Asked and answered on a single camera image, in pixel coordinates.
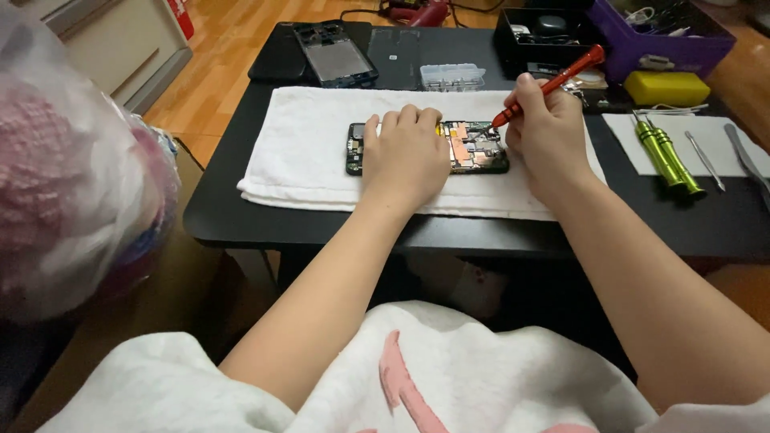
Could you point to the person's left hand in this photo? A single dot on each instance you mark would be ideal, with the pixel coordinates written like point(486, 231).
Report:
point(406, 159)

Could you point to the person's right hand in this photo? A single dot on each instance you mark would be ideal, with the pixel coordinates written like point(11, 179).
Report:
point(544, 141)

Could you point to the yellow sponge block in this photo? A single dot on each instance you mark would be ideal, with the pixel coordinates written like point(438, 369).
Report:
point(666, 88)

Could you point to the red hot air tool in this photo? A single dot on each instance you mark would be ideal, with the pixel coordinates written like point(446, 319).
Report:
point(421, 12)

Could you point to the plastic bag of yarn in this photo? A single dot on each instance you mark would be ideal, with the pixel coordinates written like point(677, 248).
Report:
point(66, 180)

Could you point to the white paper sheet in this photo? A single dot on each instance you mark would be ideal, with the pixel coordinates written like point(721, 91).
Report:
point(710, 141)

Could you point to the metal tweezers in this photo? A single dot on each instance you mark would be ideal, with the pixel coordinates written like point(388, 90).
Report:
point(705, 160)

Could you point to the metal spudger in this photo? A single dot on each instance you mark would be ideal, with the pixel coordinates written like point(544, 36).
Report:
point(746, 157)

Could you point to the person's white pink shirt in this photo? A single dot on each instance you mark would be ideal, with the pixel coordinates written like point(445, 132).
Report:
point(373, 385)

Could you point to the white towel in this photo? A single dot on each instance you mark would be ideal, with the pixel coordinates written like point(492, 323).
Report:
point(301, 150)

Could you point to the purple tool box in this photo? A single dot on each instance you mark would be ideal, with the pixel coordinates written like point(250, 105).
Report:
point(661, 42)

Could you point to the white cabinet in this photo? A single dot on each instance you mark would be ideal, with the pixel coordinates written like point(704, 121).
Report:
point(120, 48)

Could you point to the dark phone screen panel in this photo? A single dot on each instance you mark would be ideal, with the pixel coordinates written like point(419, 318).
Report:
point(394, 57)

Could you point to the green screwdriver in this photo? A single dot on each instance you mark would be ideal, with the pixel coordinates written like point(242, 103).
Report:
point(655, 150)
point(680, 159)

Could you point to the black phone back cover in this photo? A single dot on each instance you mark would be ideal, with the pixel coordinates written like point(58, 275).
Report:
point(278, 57)

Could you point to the smartphone with circuit board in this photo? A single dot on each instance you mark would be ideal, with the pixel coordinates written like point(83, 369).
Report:
point(472, 150)

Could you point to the phone middle frame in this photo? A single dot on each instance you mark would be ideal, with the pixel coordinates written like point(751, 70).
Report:
point(335, 57)

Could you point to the black table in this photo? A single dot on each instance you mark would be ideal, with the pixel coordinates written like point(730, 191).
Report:
point(240, 210)

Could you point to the clear plastic screw box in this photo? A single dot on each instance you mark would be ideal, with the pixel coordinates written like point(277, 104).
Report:
point(452, 77)

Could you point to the black open box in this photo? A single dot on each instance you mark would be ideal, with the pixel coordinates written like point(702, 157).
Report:
point(541, 39)

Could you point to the red precision screwdriver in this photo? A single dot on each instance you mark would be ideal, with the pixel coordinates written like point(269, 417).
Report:
point(544, 88)

